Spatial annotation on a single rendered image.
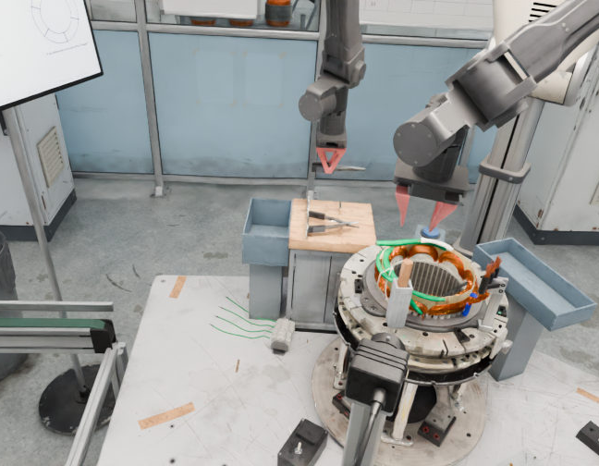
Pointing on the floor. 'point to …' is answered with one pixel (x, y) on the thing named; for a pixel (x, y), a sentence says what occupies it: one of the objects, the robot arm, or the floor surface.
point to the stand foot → (72, 410)
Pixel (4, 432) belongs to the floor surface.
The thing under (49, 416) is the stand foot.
